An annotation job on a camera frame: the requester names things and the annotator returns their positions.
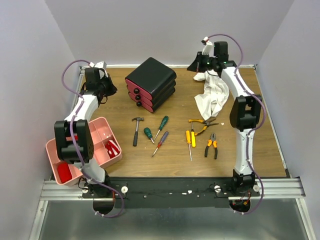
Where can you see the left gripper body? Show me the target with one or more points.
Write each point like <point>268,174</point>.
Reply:
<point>104,84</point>

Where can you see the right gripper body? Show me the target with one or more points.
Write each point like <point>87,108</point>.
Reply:
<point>200,61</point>

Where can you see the pink top drawer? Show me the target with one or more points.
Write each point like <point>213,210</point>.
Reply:
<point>137,90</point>

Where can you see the black drawer cabinet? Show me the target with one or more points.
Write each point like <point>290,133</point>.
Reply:
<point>156,78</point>

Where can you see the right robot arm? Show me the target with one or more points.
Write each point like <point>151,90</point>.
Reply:
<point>245,113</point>

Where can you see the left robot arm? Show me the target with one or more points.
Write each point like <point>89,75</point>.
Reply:
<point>73,139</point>

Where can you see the white cloth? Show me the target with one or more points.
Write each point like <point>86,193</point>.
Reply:
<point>215,95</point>

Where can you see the pink middle drawer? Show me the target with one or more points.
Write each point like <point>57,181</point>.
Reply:
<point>140,98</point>

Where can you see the short green screwdriver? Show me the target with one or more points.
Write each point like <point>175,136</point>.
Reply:
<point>148,133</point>

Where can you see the long green screwdriver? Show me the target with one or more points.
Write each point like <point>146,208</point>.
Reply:
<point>161,126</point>

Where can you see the red white item in tray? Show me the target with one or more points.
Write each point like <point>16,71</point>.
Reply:
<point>112,148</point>

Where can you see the pink compartment tray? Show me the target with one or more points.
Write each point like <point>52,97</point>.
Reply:
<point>101,132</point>

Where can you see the purple red screwdriver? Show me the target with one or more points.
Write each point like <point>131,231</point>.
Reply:
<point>162,140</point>

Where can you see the red block in tray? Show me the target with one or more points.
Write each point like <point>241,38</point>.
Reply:
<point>64,172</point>

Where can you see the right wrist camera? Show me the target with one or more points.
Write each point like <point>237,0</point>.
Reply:
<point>207,46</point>

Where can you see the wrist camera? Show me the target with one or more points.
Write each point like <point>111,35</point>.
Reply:
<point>207,46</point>
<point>100,65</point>

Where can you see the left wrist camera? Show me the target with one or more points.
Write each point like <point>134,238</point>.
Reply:
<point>100,65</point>

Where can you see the black handled hammer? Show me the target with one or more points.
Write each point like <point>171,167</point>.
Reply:
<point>135,138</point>

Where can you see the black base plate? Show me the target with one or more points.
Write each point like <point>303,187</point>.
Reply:
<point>170,192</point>

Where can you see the aluminium rail frame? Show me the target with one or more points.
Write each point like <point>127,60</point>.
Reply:
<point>277,214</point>

